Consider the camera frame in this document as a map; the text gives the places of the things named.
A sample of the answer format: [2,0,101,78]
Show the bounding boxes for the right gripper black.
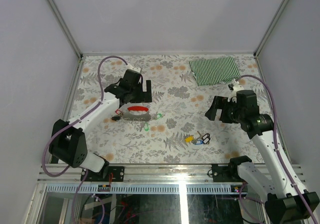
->
[204,95,245,124]

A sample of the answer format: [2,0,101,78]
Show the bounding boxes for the metal key holder red handle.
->
[122,106,151,122]

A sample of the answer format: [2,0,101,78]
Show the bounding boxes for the green key tag with key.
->
[143,122,150,131]

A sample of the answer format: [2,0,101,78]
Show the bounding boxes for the black head key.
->
[111,116,121,121]

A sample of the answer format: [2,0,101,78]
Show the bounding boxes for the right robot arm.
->
[205,90,320,223]

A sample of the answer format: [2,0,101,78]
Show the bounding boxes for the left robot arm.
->
[48,69,152,181]

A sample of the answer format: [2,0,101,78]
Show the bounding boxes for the black key tag upper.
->
[201,133,210,140]

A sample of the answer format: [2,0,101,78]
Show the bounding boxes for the black key tag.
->
[201,133,210,140]
[202,137,211,144]

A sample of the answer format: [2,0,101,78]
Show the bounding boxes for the black key tag lower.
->
[202,137,211,144]

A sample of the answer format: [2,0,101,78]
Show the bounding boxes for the blue key tag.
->
[195,139,204,145]

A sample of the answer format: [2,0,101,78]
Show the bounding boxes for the green white striped cloth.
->
[189,56,240,86]

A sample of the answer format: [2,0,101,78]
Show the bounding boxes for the yellow key tag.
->
[184,135,194,143]

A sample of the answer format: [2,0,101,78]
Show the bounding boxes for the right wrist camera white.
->
[228,81,244,102]

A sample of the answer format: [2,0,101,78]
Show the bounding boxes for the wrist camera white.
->
[228,81,244,102]
[127,64,141,73]

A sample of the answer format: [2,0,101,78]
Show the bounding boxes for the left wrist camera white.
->
[127,64,141,73]

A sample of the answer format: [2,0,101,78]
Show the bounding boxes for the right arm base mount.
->
[207,156,252,182]

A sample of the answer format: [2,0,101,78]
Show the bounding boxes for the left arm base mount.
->
[80,166,125,182]

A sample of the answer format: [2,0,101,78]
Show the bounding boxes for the white slotted cable duct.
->
[46,183,241,195]

